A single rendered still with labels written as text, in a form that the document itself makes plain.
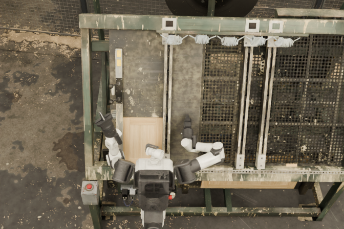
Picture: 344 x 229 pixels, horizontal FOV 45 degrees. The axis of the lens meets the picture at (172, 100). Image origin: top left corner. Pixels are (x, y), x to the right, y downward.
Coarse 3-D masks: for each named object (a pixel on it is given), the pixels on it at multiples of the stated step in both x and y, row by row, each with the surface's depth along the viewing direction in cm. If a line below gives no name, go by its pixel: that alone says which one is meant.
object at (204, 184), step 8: (272, 160) 362; (288, 160) 363; (208, 184) 392; (216, 184) 393; (224, 184) 393; (232, 184) 393; (240, 184) 394; (248, 184) 394; (256, 184) 394; (264, 184) 394; (272, 184) 395; (280, 184) 395; (288, 184) 395
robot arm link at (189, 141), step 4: (184, 136) 311; (188, 136) 310; (192, 136) 311; (196, 136) 312; (184, 140) 307; (188, 140) 306; (192, 140) 310; (196, 140) 310; (184, 144) 306; (188, 144) 305; (192, 144) 309; (188, 148) 309; (192, 148) 309
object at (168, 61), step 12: (168, 48) 306; (168, 60) 311; (168, 72) 311; (168, 84) 317; (168, 96) 315; (168, 108) 318; (168, 120) 321; (168, 132) 324; (168, 144) 327; (168, 156) 329
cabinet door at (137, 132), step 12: (132, 120) 325; (144, 120) 326; (156, 120) 326; (132, 132) 329; (144, 132) 329; (156, 132) 329; (132, 144) 332; (144, 144) 332; (156, 144) 332; (132, 156) 335; (144, 156) 335
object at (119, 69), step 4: (116, 48) 309; (120, 48) 310; (116, 52) 308; (116, 56) 309; (116, 60) 309; (116, 64) 310; (116, 68) 311; (120, 68) 311; (116, 72) 312; (120, 72) 312; (116, 76) 313; (120, 76) 313; (116, 104) 319; (120, 104) 319; (116, 108) 320; (120, 108) 320; (116, 112) 321; (120, 112) 321; (116, 116) 322; (120, 116) 322; (116, 120) 323; (120, 120) 323; (116, 124) 324; (120, 124) 324; (116, 128) 325; (120, 128) 325; (120, 136) 327; (120, 148) 330
